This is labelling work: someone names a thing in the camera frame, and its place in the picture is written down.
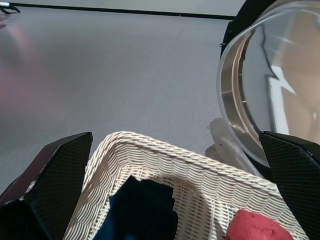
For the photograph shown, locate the coral red cloth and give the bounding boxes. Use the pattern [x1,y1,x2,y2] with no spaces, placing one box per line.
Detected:
[224,209,294,240]

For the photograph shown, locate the navy blue cloth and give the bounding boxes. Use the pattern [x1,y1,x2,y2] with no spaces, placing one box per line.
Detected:
[93,174,179,240]

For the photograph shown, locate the round glass washing machine door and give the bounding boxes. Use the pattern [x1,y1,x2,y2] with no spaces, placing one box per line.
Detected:
[216,0,320,168]

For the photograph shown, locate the pale woven basket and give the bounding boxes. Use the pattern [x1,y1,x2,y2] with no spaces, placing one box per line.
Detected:
[23,130,310,240]

